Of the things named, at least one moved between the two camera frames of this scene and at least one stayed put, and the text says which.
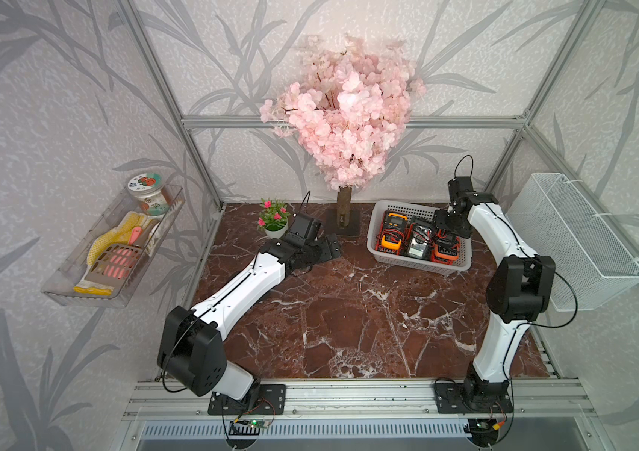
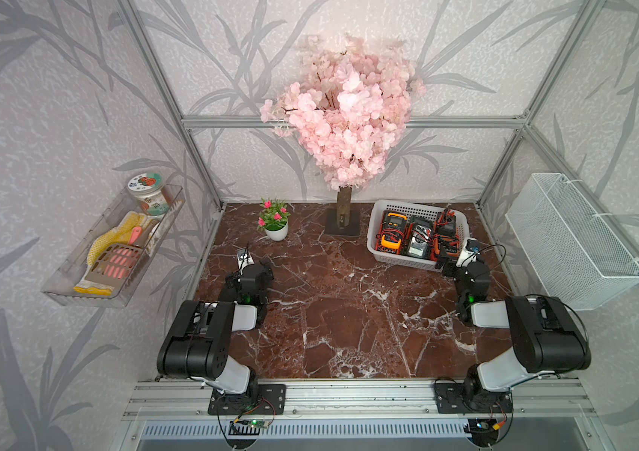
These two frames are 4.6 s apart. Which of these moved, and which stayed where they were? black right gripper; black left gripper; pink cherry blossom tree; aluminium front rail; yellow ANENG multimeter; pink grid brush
Moved: black left gripper; black right gripper
Stayed: aluminium front rail; pink grid brush; yellow ANENG multimeter; pink cherry blossom tree
